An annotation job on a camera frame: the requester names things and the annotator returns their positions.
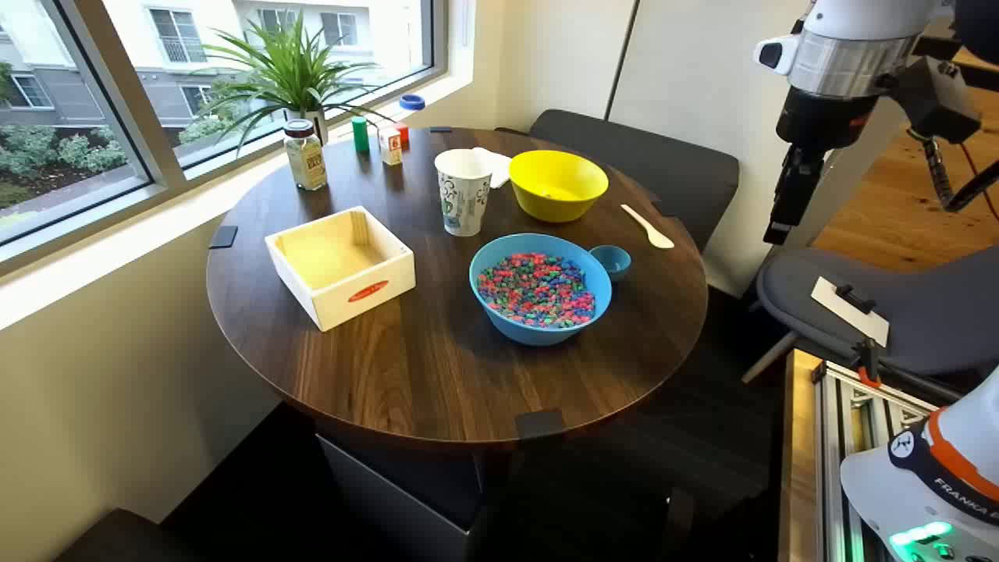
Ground black table edge pad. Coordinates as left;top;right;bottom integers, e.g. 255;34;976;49
514;410;566;442
206;223;244;254

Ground white card with black clip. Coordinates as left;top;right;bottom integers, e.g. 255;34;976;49
807;276;893;354

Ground white plastic spoon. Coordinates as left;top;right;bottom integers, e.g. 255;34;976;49
618;201;678;254

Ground colourful beads in blue bowl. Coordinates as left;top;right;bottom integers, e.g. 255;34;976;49
476;250;600;330

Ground labelled glass jar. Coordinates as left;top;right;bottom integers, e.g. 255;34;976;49
282;120;331;197

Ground white wooden box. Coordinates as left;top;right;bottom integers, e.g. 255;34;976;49
261;204;417;333

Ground yellow plastic bowl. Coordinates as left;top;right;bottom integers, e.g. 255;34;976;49
504;148;612;226

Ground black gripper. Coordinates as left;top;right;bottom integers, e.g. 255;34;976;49
760;87;885;250

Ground green spiky plant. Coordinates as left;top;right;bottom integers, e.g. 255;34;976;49
191;13;369;139

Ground grey office chair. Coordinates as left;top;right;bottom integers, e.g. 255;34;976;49
740;244;999;390

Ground grey table pedestal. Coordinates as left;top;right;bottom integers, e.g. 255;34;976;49
313;431;493;562

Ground blue measuring scoop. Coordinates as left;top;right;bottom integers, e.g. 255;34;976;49
587;244;634;280

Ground robot base with orange ring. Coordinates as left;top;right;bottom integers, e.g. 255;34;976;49
836;366;999;562

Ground white paper napkin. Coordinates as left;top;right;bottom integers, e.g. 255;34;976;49
470;144;514;194

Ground grey window frame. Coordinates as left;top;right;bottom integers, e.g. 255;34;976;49
0;0;466;279

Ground patterned paper cup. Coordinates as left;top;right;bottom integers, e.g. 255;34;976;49
432;148;495;241

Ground blue plastic bowl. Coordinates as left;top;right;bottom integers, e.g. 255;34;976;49
466;230;616;349

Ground dark grey sofa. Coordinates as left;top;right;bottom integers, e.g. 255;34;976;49
495;107;742;257

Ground aluminium profile frame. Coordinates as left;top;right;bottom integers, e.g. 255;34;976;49
778;346;941;562

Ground round dark wooden table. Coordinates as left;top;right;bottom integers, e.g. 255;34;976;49
203;125;713;450

